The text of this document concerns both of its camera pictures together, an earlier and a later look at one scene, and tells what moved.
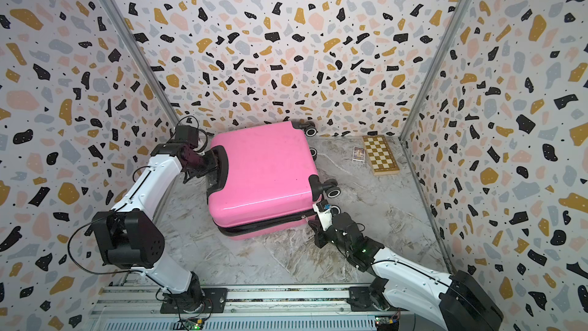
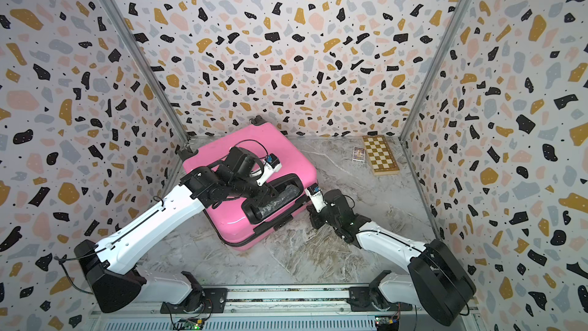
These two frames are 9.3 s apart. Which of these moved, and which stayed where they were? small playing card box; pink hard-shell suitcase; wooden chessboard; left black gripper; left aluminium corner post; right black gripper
Moved: right black gripper; left black gripper; pink hard-shell suitcase
Stayed: left aluminium corner post; small playing card box; wooden chessboard
